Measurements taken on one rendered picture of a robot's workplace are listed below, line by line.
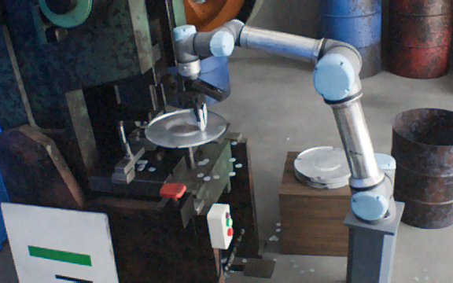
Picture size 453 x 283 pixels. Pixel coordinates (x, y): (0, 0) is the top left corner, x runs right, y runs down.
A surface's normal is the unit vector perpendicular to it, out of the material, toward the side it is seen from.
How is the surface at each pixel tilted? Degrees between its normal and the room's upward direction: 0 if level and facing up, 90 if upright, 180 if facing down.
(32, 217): 78
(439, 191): 92
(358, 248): 90
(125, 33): 90
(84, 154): 90
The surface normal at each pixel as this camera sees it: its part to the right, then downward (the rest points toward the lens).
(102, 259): -0.28, 0.27
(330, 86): -0.46, 0.33
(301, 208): -0.22, 0.47
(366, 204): -0.37, 0.57
